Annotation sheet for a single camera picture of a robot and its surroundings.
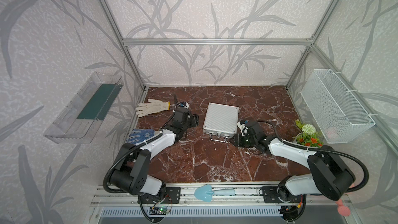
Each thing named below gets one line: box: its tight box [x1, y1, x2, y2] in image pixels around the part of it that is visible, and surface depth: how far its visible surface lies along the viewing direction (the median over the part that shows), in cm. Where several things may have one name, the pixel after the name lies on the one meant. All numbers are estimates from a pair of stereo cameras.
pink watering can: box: [335, 199, 351, 217], surface depth 63 cm
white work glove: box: [135, 98, 171, 118], surface depth 110 cm
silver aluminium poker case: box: [202, 102, 239, 143], surface depth 98 cm
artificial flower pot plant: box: [293, 118, 324, 148], surface depth 80 cm
